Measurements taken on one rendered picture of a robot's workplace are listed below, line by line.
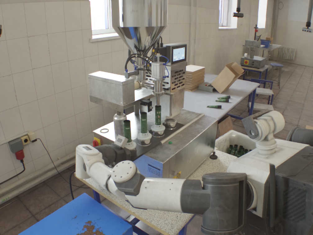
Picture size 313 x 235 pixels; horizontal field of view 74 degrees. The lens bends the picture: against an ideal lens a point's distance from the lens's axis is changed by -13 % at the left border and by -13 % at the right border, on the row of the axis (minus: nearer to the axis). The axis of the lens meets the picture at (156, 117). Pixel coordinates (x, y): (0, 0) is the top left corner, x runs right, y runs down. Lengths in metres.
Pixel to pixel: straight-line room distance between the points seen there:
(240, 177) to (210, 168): 0.91
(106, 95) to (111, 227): 0.70
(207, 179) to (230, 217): 0.11
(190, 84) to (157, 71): 1.75
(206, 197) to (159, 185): 0.13
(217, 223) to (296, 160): 0.27
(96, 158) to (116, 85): 0.40
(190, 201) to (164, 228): 0.55
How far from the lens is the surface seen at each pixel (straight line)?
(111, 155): 0.95
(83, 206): 1.48
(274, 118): 0.71
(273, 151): 0.73
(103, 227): 1.34
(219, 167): 1.51
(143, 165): 1.13
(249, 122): 0.67
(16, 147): 2.38
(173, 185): 0.61
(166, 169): 1.09
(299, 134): 0.89
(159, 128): 1.19
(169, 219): 1.16
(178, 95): 1.42
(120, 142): 0.99
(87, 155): 0.83
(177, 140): 1.20
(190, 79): 2.81
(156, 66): 1.09
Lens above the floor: 1.62
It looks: 24 degrees down
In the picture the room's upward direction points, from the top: straight up
